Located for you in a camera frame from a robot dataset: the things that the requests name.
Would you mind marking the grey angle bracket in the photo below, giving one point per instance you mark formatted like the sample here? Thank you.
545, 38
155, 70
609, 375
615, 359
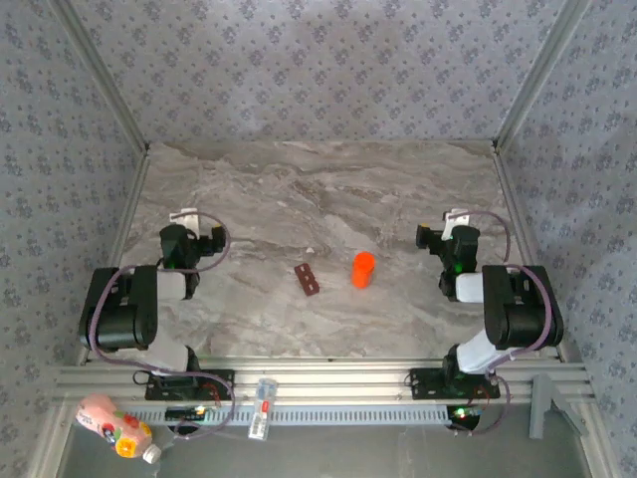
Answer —
540, 408

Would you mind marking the aluminium side rail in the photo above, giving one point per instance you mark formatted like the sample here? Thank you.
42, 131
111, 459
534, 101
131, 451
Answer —
133, 199
515, 199

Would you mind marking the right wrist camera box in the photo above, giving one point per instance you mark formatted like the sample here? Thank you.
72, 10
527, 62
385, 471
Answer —
454, 219

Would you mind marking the right circuit board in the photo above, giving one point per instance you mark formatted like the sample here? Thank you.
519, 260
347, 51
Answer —
463, 412

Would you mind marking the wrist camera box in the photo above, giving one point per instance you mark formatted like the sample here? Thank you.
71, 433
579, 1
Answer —
454, 219
186, 219

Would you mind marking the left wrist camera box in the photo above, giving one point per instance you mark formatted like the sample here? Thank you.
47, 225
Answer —
186, 219

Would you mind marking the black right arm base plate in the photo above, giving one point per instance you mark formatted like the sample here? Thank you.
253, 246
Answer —
428, 383

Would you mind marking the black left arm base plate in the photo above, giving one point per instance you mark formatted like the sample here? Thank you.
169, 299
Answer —
219, 381

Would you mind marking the aluminium frame post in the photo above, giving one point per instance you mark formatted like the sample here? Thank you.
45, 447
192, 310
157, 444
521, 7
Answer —
102, 74
540, 74

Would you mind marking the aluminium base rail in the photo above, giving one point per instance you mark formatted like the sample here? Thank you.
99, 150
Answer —
323, 381

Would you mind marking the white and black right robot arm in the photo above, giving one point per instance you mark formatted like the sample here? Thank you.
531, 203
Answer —
522, 318

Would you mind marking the brown pill organiser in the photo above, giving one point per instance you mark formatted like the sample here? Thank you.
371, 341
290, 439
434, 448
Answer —
307, 280

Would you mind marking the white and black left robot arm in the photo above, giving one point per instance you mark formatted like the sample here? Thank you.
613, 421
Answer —
119, 318

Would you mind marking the left circuit board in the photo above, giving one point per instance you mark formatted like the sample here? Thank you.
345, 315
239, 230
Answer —
184, 413

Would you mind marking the circuit board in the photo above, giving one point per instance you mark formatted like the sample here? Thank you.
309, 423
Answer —
184, 413
463, 412

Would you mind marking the pink drink bottle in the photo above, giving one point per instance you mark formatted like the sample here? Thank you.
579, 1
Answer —
107, 423

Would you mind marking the clear labelled plastic tube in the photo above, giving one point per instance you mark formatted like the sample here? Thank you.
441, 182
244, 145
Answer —
261, 413

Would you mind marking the orange pill bottle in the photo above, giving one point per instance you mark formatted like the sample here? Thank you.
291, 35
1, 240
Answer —
362, 280

